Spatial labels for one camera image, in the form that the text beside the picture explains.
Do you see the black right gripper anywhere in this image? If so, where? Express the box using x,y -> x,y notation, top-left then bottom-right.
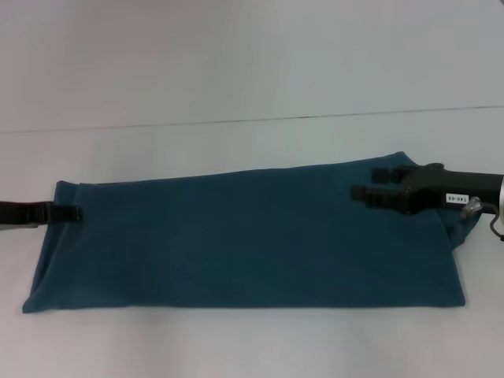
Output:
350,162 -> 504,217

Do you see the blue shirt with FREE print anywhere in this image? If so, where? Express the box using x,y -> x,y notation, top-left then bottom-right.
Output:
22,150 -> 480,316

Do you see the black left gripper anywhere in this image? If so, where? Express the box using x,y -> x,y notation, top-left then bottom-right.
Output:
0,199 -> 85,237

